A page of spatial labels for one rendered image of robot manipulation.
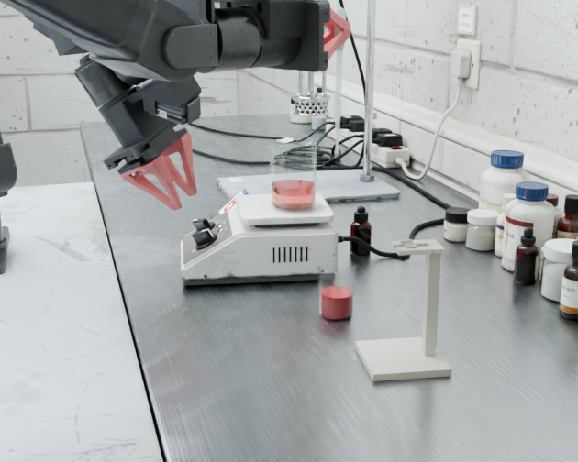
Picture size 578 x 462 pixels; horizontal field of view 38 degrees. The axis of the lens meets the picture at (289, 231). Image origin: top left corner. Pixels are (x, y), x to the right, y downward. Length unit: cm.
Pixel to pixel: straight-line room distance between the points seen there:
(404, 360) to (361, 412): 10
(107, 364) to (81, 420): 11
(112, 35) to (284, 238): 46
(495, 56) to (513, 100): 10
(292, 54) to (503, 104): 74
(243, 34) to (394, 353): 36
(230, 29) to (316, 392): 35
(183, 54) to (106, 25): 7
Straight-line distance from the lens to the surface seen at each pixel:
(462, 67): 160
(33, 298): 109
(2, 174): 122
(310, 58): 83
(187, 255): 110
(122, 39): 69
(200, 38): 73
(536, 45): 143
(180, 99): 97
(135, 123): 101
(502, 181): 126
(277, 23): 80
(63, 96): 350
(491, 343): 95
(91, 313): 102
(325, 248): 108
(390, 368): 85
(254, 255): 107
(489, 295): 108
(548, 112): 140
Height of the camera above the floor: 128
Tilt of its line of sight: 17 degrees down
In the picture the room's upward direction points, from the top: straight up
